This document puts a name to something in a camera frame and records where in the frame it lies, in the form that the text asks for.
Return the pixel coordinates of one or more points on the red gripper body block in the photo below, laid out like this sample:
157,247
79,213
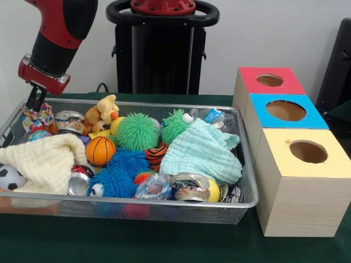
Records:
44,75

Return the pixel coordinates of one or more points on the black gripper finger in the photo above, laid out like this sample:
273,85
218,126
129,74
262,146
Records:
32,97
40,99

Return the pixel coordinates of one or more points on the colourful patterned knotted toy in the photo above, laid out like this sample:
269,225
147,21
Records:
35,119

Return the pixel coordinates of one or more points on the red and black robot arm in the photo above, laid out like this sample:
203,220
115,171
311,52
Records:
60,27

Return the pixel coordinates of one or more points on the clear mesh bin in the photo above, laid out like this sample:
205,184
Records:
192,212

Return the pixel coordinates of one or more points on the wooden box with three holes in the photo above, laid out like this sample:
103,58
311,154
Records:
301,203

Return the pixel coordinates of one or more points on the cream muslin cloth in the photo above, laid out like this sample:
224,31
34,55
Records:
46,164

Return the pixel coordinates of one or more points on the yellow plush animal toy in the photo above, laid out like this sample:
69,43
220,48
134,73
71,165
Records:
105,111

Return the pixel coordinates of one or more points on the small orange basketball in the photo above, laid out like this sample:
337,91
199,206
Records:
100,150

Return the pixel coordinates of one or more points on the small black white soccer ball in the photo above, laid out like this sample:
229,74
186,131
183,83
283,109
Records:
10,178

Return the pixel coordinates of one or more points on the green spiky rubber ball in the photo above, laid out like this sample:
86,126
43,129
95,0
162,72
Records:
137,132

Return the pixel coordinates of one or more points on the blue spiky rubber ball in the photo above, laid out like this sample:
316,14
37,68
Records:
129,160

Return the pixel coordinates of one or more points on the blue furry monster toy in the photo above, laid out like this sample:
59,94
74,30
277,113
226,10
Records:
118,183

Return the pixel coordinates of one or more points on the orange tiger striped ball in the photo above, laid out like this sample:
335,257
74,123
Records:
156,156

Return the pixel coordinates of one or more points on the green furry monster toy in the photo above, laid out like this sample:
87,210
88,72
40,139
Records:
173,127

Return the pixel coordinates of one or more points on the mint green muslin cloth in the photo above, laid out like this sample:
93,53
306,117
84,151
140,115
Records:
203,153

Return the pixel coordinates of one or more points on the dark green table cloth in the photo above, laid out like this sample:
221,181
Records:
164,241

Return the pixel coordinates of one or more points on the black upright panel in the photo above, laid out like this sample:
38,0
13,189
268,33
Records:
337,71

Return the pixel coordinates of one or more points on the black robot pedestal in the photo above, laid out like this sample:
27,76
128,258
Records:
159,55

